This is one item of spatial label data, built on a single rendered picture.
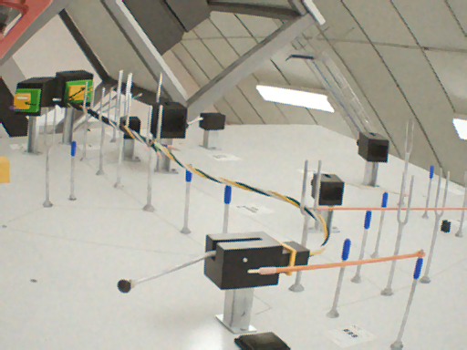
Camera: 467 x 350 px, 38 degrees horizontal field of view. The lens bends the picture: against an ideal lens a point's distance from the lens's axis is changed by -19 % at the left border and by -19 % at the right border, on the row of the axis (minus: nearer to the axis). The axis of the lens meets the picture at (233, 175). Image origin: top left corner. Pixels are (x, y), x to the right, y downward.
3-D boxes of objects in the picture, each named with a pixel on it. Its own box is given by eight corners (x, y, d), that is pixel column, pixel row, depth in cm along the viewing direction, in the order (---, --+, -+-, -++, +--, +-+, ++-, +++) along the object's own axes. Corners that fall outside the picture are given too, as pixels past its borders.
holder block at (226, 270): (202, 274, 72) (205, 233, 71) (259, 270, 74) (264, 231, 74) (221, 290, 68) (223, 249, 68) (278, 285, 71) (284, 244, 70)
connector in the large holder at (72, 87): (88, 100, 139) (91, 79, 138) (92, 103, 137) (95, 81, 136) (63, 102, 137) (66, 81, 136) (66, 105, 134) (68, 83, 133)
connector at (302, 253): (247, 264, 73) (250, 244, 73) (292, 260, 75) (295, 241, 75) (264, 275, 70) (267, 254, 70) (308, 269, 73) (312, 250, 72)
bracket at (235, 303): (214, 316, 74) (218, 272, 73) (237, 314, 75) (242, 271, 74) (233, 334, 70) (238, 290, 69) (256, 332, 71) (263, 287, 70)
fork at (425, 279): (433, 282, 85) (453, 171, 82) (424, 284, 84) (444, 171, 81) (425, 277, 87) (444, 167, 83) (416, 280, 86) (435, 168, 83)
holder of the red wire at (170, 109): (166, 157, 139) (171, 96, 137) (182, 177, 127) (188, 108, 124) (139, 157, 138) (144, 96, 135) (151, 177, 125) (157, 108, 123)
